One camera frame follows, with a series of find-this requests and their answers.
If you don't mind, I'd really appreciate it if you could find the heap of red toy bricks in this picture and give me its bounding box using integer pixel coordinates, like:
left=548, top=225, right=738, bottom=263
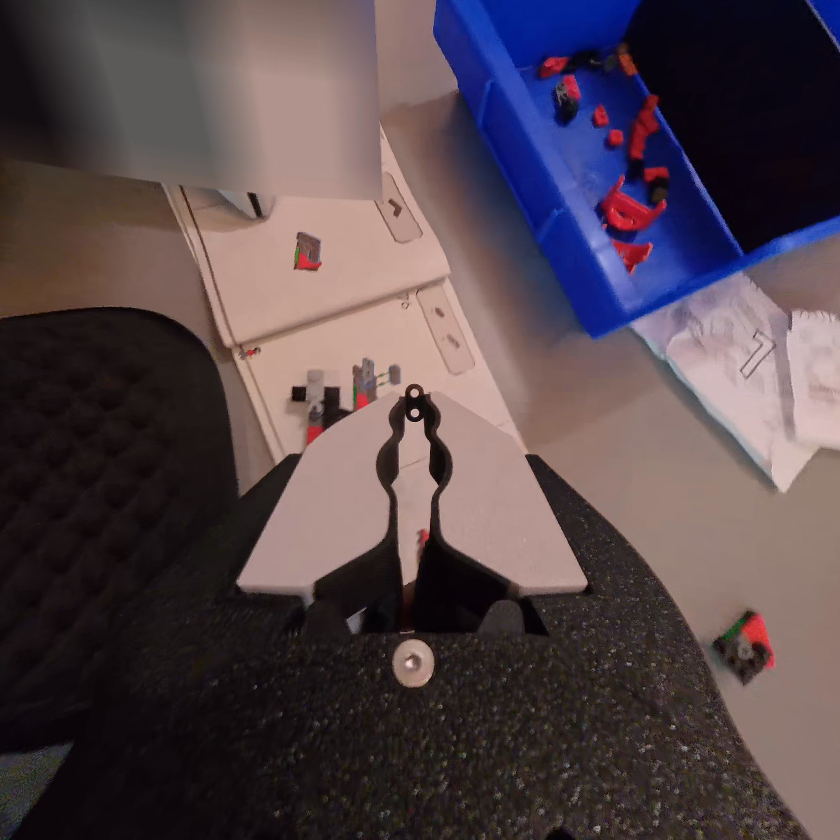
left=538, top=42, right=670, bottom=273

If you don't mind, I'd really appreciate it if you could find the white instruction booklet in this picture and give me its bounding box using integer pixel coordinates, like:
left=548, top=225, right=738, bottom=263
left=163, top=125, right=526, bottom=463

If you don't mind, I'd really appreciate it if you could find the blue plastic bin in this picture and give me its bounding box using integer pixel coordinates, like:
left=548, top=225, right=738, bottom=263
left=433, top=0, right=840, bottom=339

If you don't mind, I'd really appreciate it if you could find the red green black brick assembly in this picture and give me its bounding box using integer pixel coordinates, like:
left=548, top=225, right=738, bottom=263
left=712, top=610, right=775, bottom=686

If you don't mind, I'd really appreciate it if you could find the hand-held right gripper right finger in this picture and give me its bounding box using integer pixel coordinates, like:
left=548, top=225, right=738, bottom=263
left=430, top=392, right=588, bottom=599

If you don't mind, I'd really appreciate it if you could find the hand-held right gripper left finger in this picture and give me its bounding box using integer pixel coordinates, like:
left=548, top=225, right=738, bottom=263
left=236, top=392, right=404, bottom=601

